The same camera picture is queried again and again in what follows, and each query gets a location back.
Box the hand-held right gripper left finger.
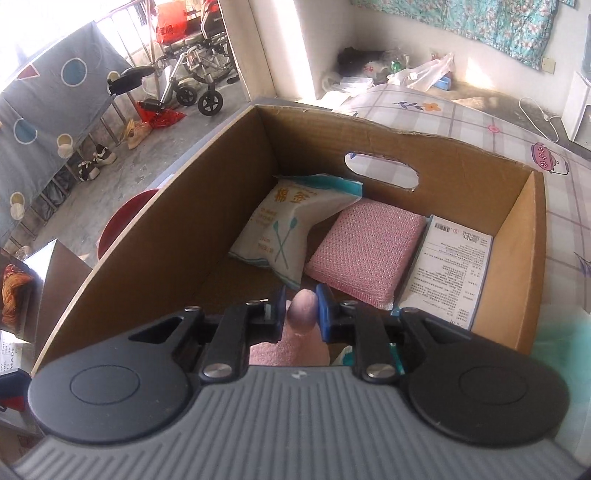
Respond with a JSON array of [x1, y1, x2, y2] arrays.
[[127, 284, 289, 381]]

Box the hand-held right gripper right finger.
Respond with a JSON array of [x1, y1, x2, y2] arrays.
[[316, 282, 468, 384]]

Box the pink plush toy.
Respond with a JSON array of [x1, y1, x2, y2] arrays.
[[249, 288, 331, 368]]

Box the pink bubble wrap pack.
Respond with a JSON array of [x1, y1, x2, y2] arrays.
[[305, 198, 428, 310]]

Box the white cotton swab bag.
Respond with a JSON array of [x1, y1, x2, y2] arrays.
[[228, 173, 363, 291]]

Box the brown cardboard box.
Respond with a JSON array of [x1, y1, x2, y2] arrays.
[[32, 96, 548, 384]]

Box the white and blue carton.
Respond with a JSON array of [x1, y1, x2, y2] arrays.
[[397, 215, 495, 330]]

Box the red plastic basin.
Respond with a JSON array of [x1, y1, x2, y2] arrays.
[[97, 188, 160, 259]]

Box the red plastic bag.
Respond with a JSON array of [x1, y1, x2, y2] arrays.
[[139, 99, 185, 130]]

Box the beige shoe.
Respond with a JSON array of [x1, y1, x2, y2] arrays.
[[124, 119, 153, 149]]

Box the white papers pile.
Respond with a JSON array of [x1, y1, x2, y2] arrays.
[[321, 69, 375, 103]]

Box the white plastic bag teal contents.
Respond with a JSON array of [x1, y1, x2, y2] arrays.
[[531, 314, 591, 444]]

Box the black bag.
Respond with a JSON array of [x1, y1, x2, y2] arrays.
[[338, 46, 393, 70]]

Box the orange tangled bundle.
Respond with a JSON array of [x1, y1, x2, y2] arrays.
[[0, 263, 38, 328]]

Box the white crumpled plastic bag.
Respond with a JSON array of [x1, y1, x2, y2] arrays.
[[388, 53, 455, 90]]

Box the folding wheelchair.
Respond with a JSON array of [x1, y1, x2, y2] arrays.
[[152, 0, 241, 116]]

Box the black padded seat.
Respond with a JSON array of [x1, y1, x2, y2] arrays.
[[107, 66, 157, 95]]

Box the grey sheet with circles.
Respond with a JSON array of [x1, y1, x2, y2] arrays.
[[0, 21, 130, 241]]

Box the red bag on wheelchair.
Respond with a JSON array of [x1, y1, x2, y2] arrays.
[[157, 0, 190, 44]]

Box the teal floral curtain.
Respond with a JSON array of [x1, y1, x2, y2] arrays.
[[351, 0, 561, 72]]

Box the white cable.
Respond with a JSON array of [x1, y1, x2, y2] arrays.
[[519, 97, 561, 144]]

